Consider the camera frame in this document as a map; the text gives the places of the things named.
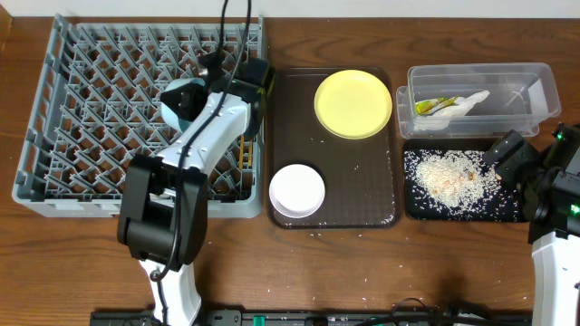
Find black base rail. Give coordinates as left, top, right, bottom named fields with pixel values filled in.
left=89, top=298, right=534, bottom=326

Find light blue bowl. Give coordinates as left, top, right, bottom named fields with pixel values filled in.
left=159, top=78, right=206, bottom=132

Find spilled rice pile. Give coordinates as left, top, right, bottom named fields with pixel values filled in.
left=403, top=148, right=522, bottom=222

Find green orange snack wrapper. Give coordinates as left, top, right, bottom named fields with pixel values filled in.
left=415, top=96, right=458, bottom=116

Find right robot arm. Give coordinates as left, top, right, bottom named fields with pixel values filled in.
left=484, top=123, right=579, bottom=326

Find white saucer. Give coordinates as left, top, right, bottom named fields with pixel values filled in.
left=268, top=164, right=325, bottom=219

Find grey dishwasher rack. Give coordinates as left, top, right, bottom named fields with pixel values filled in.
left=12, top=16, right=267, bottom=217

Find white napkin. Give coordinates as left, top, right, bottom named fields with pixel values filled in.
left=413, top=91, right=490, bottom=131

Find dark brown serving tray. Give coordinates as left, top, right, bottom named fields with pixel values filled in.
left=266, top=68, right=402, bottom=230

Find black waste tray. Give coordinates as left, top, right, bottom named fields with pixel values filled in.
left=401, top=138, right=536, bottom=224

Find yellow plate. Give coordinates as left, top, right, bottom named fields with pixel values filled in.
left=314, top=69, right=392, bottom=139

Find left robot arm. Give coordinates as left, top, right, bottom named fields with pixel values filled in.
left=117, top=54, right=275, bottom=325

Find left black cable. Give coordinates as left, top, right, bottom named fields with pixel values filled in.
left=149, top=0, right=253, bottom=326

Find clear plastic bin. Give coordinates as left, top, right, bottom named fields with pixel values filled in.
left=396, top=62, right=562, bottom=139

